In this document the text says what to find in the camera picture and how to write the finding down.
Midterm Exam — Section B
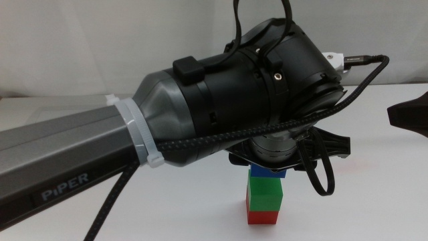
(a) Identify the white zip tie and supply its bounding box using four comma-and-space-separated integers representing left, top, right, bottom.
105, 94, 166, 169

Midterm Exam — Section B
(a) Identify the red cube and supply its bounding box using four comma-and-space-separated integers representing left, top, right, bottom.
245, 187, 280, 226

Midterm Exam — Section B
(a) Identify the thin smooth black cable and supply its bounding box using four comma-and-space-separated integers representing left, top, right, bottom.
227, 0, 294, 66
296, 128, 336, 197

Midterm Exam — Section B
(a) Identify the grey table cable hatch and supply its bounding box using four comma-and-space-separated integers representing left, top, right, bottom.
26, 94, 134, 124

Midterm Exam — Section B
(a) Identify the green cube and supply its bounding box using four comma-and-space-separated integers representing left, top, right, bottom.
246, 169, 284, 212

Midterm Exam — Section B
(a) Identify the blue cube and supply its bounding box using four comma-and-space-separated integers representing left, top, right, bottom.
249, 163, 288, 179

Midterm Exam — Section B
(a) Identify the white fabric backdrop curtain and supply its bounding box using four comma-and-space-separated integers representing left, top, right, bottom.
0, 0, 428, 98

